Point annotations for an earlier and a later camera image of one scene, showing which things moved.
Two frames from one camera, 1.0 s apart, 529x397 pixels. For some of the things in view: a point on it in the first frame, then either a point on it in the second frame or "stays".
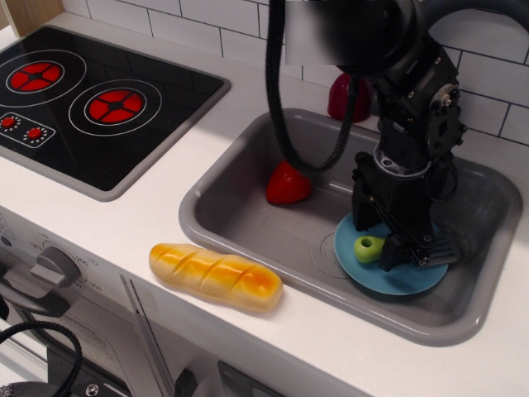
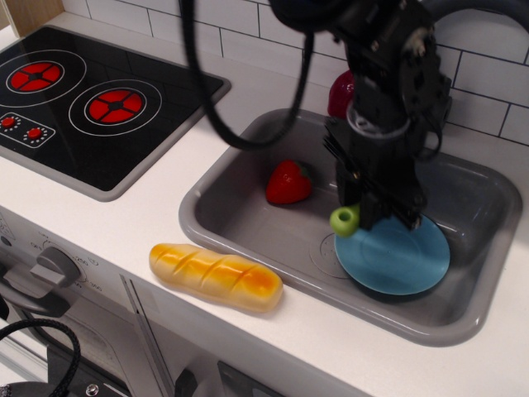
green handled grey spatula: (442, 251) -> (344, 220)
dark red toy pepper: (338, 98) stays
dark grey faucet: (517, 9) stays
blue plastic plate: (402, 279) stays
